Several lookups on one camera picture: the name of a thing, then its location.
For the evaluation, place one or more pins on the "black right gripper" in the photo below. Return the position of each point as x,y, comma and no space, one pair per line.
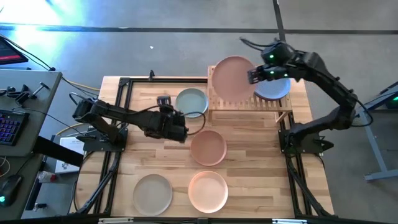
276,73

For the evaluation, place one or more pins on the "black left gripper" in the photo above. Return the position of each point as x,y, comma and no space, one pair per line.
174,126

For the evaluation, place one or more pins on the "dusty pink plate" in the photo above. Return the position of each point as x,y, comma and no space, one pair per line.
231,79

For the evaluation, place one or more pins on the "slate blue plate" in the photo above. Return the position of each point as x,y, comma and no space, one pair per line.
273,90

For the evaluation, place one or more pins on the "sage green plate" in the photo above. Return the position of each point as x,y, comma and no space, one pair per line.
191,101

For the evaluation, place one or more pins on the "terracotta plate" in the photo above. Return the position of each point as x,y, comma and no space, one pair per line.
208,147

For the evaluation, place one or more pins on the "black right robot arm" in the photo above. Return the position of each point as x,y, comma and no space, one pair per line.
329,81

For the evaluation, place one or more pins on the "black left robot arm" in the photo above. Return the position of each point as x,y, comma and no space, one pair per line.
124,114

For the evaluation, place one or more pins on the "wooden slatted shelf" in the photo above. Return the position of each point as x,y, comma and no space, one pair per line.
248,107

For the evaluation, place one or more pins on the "black floor tape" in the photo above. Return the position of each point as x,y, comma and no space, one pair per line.
278,15

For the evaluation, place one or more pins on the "grey beige plate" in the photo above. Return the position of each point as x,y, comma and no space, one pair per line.
152,194

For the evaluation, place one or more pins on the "pale peach plate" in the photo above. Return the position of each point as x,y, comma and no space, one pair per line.
207,192

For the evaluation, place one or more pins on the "white box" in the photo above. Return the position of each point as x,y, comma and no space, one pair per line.
71,143

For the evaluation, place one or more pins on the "black support bar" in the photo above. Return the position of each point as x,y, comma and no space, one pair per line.
56,152

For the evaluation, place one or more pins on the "grey side desk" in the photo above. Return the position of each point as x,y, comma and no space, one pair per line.
40,118

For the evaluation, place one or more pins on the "grey metal stand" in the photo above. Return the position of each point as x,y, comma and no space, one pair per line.
373,144

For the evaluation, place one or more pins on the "small bottle red cap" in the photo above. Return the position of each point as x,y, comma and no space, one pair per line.
46,177

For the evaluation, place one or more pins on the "dark device green light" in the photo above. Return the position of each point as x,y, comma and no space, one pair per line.
394,100

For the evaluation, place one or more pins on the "black metal clamp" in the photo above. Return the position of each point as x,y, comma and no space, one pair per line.
25,95
7,91

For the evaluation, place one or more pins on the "small black desk object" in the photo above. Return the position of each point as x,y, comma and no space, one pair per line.
39,206

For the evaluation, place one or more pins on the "purple backlit keyboard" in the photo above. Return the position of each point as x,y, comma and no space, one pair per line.
11,127

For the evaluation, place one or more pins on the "black computer mouse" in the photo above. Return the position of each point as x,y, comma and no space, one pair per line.
9,189

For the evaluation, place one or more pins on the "screen with red glow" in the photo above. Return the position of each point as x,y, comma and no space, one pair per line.
9,53

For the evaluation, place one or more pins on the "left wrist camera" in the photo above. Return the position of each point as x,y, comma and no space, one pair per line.
163,100

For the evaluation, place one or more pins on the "black aluminium table frame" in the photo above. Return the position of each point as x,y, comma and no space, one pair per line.
168,80

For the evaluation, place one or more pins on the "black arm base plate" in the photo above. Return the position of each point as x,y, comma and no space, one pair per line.
93,145
314,147

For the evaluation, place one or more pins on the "silver bracket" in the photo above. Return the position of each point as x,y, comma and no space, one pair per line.
115,220
289,221

